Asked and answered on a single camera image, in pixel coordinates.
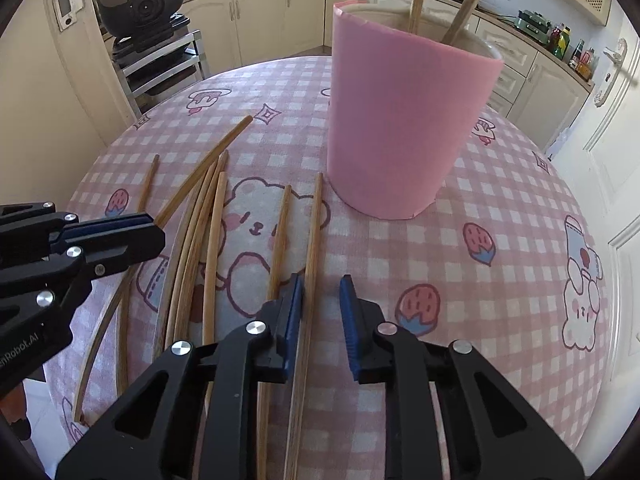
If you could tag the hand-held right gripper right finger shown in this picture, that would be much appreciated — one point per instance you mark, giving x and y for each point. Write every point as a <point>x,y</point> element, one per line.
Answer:
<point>350,330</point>

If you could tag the pink chopstick holder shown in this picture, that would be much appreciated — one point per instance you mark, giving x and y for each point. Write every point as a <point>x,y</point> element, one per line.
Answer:
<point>400,125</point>

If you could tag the green countertop appliance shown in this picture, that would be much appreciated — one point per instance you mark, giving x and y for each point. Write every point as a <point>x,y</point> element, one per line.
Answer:
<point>532,22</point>

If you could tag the bunch of wooden chopsticks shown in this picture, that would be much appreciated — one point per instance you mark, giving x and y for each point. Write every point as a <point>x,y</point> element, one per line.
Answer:
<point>215,240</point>

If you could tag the pink checked tablecloth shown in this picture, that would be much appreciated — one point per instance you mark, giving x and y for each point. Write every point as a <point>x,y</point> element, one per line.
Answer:
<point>450,260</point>

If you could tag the white panelled door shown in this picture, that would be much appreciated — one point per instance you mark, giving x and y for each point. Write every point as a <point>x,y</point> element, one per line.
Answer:
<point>620,185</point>

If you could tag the black electric griddle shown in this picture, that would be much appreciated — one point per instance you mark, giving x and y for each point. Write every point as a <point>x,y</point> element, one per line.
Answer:
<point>150,42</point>

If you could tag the cream base kitchen cabinets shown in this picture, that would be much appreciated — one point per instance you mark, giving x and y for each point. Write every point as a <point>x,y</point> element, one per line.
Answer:
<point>260,15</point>

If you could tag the row of condiment bottles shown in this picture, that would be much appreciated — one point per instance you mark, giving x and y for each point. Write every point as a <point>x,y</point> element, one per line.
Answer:
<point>562,42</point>

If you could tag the metal shelf rack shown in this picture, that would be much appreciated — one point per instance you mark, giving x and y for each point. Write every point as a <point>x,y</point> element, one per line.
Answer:
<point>198,57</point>

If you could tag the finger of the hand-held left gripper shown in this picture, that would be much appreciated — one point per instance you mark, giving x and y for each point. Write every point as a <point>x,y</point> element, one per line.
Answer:
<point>130,250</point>
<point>115,221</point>

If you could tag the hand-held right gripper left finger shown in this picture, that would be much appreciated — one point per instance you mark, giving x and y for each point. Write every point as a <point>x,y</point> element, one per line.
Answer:
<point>295,320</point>

